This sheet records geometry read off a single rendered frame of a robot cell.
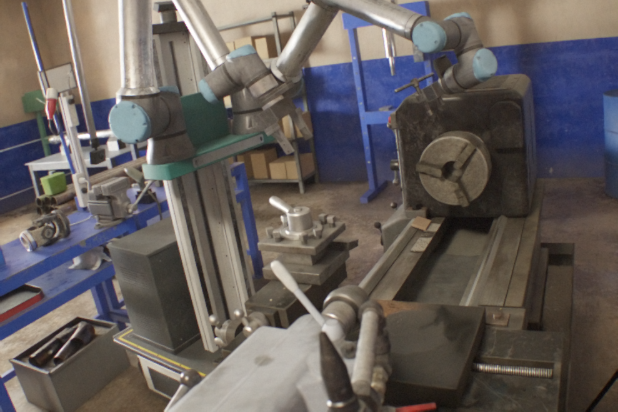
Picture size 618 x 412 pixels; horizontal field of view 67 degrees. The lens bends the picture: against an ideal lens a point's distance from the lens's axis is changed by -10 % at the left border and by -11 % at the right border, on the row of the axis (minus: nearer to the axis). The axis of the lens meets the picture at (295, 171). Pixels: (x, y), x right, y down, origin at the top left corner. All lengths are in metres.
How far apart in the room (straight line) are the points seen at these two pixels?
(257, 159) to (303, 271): 4.80
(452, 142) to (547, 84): 3.51
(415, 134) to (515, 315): 0.95
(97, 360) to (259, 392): 2.32
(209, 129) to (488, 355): 1.50
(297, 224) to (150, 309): 1.34
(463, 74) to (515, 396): 0.95
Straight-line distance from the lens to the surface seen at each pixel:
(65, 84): 3.29
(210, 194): 2.35
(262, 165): 6.01
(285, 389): 0.72
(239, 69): 1.60
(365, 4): 1.67
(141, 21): 1.74
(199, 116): 2.19
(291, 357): 0.77
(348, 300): 0.98
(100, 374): 3.02
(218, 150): 2.04
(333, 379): 0.44
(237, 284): 2.51
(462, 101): 1.99
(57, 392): 2.86
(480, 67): 1.58
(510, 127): 1.93
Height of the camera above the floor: 1.59
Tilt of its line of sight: 13 degrees down
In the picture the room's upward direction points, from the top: 9 degrees counter-clockwise
